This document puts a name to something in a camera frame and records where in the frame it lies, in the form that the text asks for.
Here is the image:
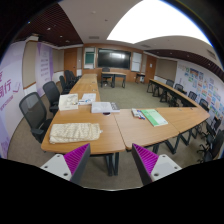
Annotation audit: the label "whiteboard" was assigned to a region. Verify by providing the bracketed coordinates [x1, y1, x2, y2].
[84, 47, 95, 69]
[131, 52, 142, 72]

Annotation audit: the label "left whiteboard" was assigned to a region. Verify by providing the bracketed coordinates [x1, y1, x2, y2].
[84, 47, 95, 69]

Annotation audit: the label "black chair right near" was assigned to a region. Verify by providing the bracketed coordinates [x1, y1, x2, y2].
[199, 130, 224, 163]

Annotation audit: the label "right whiteboard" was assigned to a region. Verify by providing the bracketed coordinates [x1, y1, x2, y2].
[131, 52, 142, 72]

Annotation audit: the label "green booklet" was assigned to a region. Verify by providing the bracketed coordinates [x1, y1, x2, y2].
[142, 109, 168, 127]

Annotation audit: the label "white papers on table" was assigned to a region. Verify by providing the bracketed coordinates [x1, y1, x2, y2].
[78, 93, 96, 105]

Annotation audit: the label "cream folded towel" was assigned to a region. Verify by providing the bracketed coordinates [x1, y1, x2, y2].
[49, 123, 101, 144]

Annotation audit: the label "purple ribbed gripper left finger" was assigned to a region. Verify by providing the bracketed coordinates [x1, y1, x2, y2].
[41, 144, 90, 185]

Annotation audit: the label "white flat box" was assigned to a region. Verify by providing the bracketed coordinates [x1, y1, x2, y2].
[91, 102, 120, 113]

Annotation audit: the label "large black wall screen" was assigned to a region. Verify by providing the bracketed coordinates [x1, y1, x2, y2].
[98, 48, 131, 69]

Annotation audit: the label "nearest black mesh office chair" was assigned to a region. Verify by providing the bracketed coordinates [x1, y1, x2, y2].
[19, 92, 52, 143]

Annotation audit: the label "marker pen pack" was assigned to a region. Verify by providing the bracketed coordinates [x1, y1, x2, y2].
[131, 108, 145, 120]

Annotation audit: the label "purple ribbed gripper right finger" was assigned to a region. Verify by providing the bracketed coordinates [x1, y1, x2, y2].
[131, 144, 181, 185]

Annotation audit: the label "wooden front desk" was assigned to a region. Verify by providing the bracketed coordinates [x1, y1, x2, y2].
[110, 72, 126, 88]

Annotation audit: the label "black chair behind front desk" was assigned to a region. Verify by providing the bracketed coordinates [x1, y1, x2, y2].
[101, 67, 112, 83]

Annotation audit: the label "purple white wall banner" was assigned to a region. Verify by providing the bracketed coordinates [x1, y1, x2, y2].
[0, 41, 26, 159]

